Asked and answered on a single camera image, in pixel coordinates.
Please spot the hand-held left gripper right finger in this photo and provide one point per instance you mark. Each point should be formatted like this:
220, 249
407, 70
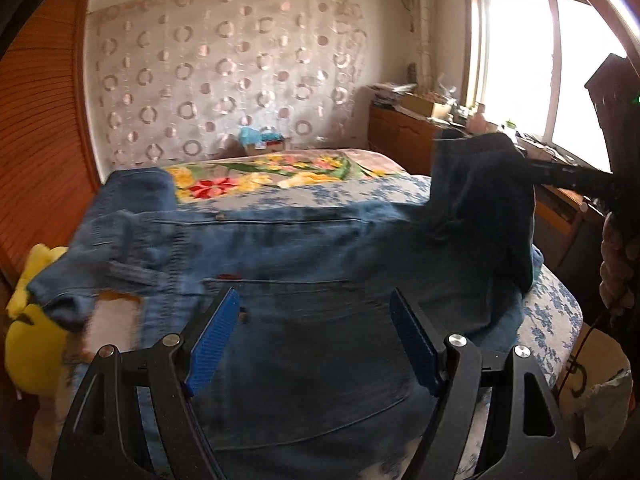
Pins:
417, 345

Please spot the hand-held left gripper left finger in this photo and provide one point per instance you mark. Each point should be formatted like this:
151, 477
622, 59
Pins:
212, 345

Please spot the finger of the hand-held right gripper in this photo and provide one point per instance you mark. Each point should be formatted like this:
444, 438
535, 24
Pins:
565, 176

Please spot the blue denim pants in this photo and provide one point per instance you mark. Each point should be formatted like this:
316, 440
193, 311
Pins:
300, 305
140, 187

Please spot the folded blue denim pants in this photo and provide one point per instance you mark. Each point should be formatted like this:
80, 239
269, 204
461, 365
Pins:
140, 187

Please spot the person's right hand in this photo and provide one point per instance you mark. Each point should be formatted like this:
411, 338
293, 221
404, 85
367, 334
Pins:
616, 260

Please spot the white bottle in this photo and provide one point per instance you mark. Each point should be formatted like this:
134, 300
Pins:
479, 116

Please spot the large window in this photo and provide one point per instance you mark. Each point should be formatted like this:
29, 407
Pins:
530, 60

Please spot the blue floral bedsheet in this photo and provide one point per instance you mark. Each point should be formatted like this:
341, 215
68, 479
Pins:
550, 320

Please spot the open cardboard box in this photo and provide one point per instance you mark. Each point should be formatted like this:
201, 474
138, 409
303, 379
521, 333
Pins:
422, 105

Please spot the long wooden cabinet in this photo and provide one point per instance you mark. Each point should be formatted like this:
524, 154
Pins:
400, 135

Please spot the colourful flower blanket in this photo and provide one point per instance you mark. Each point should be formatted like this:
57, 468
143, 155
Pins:
260, 172

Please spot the yellow plush toy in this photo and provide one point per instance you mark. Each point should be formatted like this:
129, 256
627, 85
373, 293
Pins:
32, 330

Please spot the stack of papers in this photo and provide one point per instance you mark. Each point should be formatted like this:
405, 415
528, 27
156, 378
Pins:
390, 94

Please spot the small cardboard box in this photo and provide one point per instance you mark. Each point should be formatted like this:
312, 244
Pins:
267, 148

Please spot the white window drape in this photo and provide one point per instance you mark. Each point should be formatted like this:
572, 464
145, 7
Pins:
419, 25

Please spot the wooden slatted wardrobe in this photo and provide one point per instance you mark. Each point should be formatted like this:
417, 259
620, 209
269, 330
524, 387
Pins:
45, 135

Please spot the circle patterned wall curtain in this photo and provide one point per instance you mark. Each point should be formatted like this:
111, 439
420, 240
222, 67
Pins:
225, 70

